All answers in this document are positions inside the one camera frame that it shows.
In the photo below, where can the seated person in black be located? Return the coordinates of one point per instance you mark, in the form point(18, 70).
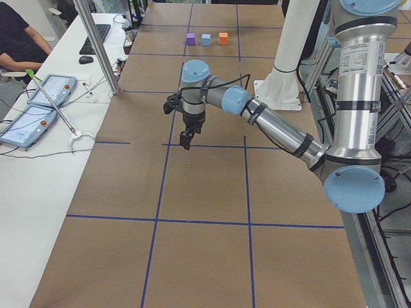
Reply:
point(22, 47)

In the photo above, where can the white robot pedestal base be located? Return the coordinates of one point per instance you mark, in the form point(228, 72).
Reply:
point(279, 90)

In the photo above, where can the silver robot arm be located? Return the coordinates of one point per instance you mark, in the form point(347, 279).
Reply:
point(349, 168)

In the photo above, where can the purple foam block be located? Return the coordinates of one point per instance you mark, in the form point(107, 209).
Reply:
point(190, 39)

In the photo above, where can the aluminium frame post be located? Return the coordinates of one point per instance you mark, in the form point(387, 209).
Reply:
point(88, 22)

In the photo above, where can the lower teach pendant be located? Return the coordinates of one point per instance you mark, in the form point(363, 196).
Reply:
point(28, 127)

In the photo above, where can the light blue foam block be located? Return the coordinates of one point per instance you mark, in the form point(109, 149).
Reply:
point(206, 39)

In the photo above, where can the upper teach pendant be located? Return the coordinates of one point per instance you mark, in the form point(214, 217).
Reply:
point(58, 87)

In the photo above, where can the teach pendant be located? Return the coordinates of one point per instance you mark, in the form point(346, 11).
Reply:
point(28, 127)
point(58, 87)

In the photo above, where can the orange foam block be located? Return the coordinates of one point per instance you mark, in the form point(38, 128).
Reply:
point(223, 38)

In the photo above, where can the black computer mouse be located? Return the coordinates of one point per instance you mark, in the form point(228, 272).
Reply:
point(85, 59)

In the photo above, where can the grabber reach stick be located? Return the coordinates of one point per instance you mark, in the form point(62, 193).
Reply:
point(76, 134)

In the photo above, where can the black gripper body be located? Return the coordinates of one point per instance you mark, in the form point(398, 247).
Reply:
point(193, 121)

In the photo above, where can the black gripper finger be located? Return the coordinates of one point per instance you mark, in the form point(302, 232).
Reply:
point(185, 137)

